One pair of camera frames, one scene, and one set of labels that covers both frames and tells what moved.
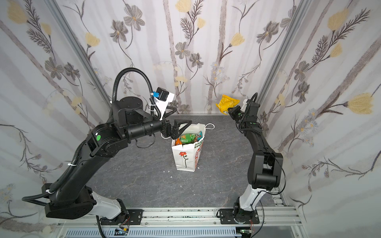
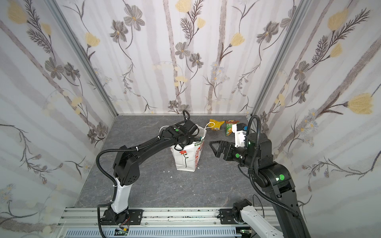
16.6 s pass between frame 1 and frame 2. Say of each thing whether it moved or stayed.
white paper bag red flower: stayed
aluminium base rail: stayed
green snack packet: moved
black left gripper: moved
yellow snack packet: moved
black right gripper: moved
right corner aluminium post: stayed
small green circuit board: stayed
